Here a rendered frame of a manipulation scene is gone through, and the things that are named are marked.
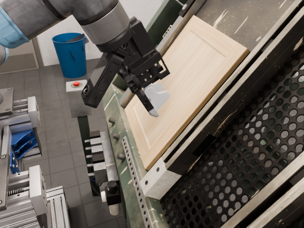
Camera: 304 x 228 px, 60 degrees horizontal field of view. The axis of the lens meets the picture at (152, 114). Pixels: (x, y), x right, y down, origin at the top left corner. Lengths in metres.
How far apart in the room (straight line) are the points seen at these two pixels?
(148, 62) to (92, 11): 0.13
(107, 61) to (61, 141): 2.23
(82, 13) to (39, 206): 0.66
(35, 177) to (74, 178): 1.35
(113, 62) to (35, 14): 0.14
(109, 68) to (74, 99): 1.08
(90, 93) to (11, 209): 0.53
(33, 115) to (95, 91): 0.83
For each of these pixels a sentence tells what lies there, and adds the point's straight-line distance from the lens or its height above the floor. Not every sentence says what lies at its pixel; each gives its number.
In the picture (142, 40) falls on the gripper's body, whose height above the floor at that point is 1.49.
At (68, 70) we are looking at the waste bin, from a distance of 3.77.
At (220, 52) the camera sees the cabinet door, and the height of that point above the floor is 1.29.
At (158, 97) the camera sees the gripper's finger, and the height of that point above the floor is 1.37.
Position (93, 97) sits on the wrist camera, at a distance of 0.50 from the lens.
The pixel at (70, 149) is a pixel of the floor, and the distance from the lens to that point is 2.56.
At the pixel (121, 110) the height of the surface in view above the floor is 0.90.
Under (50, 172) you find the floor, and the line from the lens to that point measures 2.40.
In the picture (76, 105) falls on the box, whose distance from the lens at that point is 1.57.
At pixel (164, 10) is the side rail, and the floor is 1.31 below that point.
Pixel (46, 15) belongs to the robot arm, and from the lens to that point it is 0.44.
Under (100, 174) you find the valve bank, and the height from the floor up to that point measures 0.73.
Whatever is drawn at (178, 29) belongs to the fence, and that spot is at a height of 1.27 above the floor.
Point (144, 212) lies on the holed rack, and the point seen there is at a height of 0.89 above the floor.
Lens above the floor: 1.64
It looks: 34 degrees down
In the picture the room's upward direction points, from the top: straight up
